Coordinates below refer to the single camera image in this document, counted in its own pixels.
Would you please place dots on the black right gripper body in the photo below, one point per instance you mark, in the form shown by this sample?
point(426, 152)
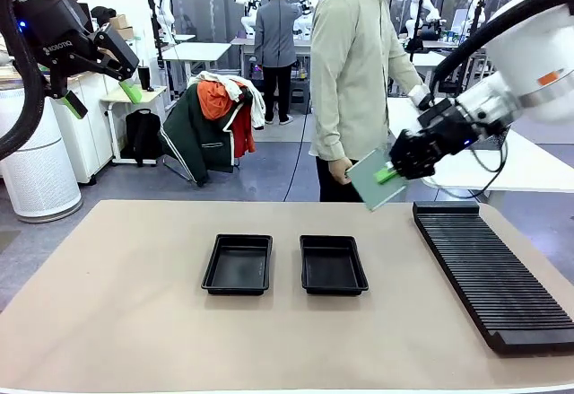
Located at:
point(450, 127)

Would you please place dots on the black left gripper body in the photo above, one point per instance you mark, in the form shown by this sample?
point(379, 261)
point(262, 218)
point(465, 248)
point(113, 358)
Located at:
point(54, 30)

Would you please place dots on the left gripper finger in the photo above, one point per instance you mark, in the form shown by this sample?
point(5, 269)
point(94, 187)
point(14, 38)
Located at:
point(74, 106)
point(119, 55)

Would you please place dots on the green printed circuit board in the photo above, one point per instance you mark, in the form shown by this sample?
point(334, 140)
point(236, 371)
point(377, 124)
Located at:
point(365, 183)

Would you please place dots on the black plastic ESD tray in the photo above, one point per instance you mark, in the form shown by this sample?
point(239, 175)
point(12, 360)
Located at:
point(237, 268)
point(332, 270)

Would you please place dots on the person's right forearm beige sleeve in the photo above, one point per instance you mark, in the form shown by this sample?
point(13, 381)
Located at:
point(332, 142)

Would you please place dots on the white Franka right robot arm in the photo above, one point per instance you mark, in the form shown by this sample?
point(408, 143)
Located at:
point(538, 39)

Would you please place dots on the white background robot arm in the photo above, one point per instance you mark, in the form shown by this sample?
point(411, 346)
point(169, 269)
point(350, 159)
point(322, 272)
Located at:
point(307, 8)
point(426, 8)
point(475, 10)
point(163, 12)
point(249, 8)

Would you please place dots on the person's left forearm beige sleeve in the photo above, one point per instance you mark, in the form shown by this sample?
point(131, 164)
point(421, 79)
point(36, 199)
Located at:
point(406, 71)

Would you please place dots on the person's right hand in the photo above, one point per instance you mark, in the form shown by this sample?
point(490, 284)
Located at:
point(341, 170)

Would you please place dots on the brown cardboard box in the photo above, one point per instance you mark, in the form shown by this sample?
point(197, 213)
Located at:
point(126, 34)
point(119, 22)

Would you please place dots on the white cabinet with wooden top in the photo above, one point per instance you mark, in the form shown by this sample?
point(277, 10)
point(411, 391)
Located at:
point(96, 133)

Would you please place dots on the black tumbler with straw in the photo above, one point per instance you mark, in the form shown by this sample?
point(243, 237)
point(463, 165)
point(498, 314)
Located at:
point(145, 80)

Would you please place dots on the small white side table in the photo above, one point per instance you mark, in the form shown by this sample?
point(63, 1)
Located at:
point(134, 98)

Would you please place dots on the white lab table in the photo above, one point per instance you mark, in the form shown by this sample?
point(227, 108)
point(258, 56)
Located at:
point(195, 50)
point(244, 43)
point(426, 58)

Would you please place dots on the black backpack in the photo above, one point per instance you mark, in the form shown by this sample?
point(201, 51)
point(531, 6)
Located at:
point(143, 136)

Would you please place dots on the white cylindrical air purifier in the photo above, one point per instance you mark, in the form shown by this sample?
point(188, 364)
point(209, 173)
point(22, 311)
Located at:
point(40, 178)

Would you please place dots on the black tripod stand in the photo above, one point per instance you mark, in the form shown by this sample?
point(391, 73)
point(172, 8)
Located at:
point(416, 30)
point(480, 17)

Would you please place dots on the orange garment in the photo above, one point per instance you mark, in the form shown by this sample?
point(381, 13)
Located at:
point(214, 100)

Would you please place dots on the dark green jacket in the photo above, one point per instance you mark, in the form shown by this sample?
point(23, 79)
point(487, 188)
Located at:
point(197, 138)

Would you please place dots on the person in beige shirt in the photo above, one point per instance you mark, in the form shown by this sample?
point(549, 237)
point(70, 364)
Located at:
point(350, 53)

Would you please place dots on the grey step stool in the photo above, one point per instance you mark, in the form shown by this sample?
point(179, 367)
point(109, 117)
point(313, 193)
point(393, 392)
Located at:
point(299, 98)

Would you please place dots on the cream white garment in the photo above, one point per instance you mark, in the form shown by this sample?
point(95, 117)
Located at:
point(251, 98)

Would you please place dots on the black slotted board rack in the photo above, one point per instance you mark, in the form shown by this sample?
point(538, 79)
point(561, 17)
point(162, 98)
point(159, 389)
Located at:
point(484, 277)

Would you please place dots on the red garment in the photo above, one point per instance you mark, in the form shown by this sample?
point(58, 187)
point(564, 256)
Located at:
point(243, 131)

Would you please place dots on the person in grey jacket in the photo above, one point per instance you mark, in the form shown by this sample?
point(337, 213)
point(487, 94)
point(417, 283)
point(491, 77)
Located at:
point(275, 35)

